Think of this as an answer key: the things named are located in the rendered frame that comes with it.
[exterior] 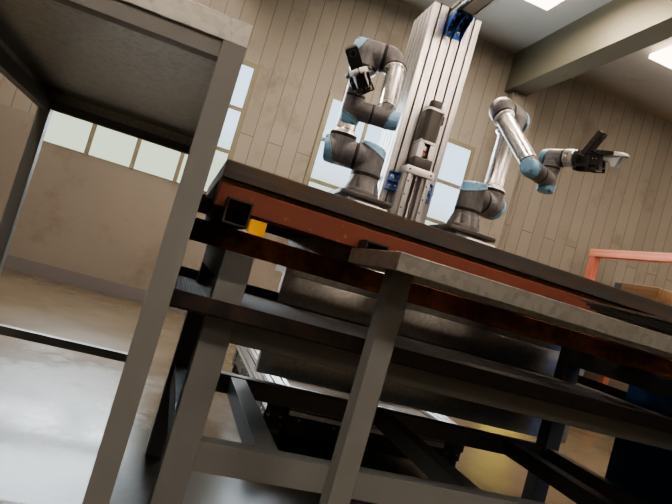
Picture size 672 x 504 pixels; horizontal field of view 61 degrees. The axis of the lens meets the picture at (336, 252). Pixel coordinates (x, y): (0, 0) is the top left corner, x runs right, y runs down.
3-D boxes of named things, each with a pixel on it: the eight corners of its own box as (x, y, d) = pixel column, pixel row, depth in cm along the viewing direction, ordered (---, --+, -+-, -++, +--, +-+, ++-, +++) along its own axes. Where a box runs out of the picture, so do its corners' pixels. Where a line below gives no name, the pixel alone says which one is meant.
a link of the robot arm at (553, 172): (527, 186, 240) (534, 161, 240) (540, 194, 247) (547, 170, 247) (544, 187, 234) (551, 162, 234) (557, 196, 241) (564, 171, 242)
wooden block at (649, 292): (669, 310, 154) (674, 292, 154) (654, 305, 152) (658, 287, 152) (632, 304, 165) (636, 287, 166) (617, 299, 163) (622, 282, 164)
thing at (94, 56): (246, 48, 95) (253, 25, 95) (-169, -114, 79) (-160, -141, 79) (207, 153, 220) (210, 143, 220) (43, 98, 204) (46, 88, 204)
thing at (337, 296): (565, 443, 229) (587, 359, 230) (256, 371, 194) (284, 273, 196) (558, 440, 233) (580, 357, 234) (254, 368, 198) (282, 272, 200)
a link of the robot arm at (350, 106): (366, 129, 211) (375, 99, 208) (337, 120, 210) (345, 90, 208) (365, 128, 218) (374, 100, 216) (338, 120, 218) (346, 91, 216)
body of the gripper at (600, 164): (606, 173, 228) (578, 172, 238) (611, 152, 228) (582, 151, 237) (598, 169, 223) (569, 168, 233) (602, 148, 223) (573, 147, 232)
